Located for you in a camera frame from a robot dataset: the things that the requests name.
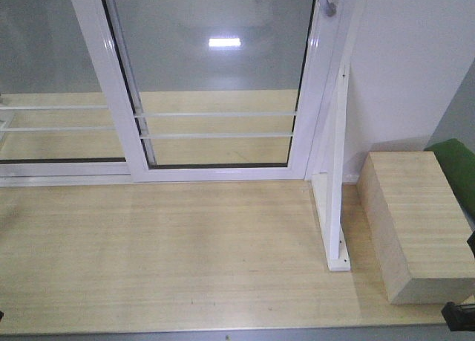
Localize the white wooden support brace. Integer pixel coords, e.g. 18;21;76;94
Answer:
311;63;351;272

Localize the light wooden block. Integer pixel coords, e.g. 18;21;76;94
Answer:
357;152;474;305

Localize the white fixed door frame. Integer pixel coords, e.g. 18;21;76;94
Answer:
1;0;367;186

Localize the dark bracket right edge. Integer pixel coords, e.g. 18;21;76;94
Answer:
467;232;475;256

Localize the green sandbag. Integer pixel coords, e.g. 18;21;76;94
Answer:
425;138;474;221

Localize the white framed transparent sliding door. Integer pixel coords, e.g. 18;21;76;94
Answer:
71;0;341;183

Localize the dark clamp bracket lower right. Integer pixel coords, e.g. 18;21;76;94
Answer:
441;302;475;331

